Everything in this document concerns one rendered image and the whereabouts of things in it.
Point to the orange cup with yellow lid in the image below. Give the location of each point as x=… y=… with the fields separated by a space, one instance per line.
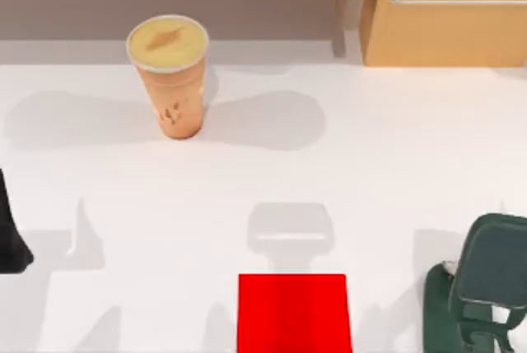
x=175 y=77

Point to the flat red square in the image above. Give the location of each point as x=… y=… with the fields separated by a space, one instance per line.
x=293 y=314

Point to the wooden cupboard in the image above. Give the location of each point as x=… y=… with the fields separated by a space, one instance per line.
x=444 y=28

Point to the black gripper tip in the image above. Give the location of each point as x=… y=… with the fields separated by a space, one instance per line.
x=9 y=242

